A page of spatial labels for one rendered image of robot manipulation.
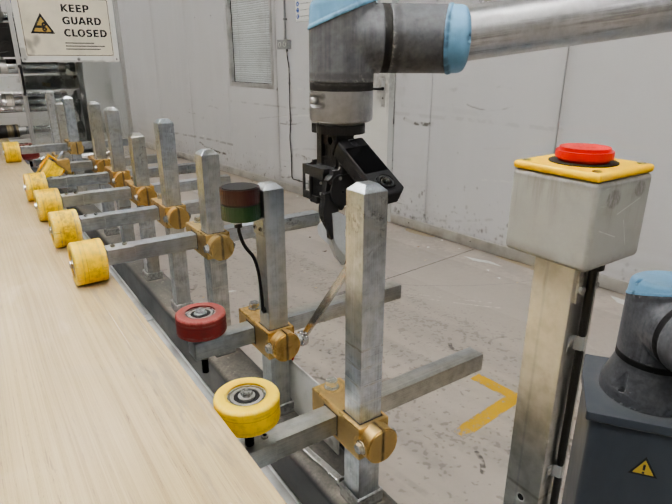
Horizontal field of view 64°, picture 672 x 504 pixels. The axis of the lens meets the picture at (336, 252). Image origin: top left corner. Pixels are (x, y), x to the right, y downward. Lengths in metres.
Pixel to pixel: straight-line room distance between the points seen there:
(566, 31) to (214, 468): 0.81
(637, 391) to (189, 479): 0.97
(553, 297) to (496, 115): 3.38
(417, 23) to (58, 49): 2.68
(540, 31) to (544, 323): 0.60
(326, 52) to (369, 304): 0.33
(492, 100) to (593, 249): 3.43
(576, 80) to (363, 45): 2.84
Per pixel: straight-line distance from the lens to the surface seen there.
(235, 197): 0.80
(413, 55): 0.77
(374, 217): 0.62
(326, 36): 0.75
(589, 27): 1.01
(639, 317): 1.26
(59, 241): 1.30
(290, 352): 0.91
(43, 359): 0.86
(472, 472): 1.99
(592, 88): 3.49
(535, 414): 0.51
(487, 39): 0.94
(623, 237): 0.44
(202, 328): 0.87
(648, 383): 1.31
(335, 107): 0.75
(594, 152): 0.42
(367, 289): 0.65
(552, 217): 0.42
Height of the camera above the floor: 1.29
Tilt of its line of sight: 20 degrees down
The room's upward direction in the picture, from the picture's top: straight up
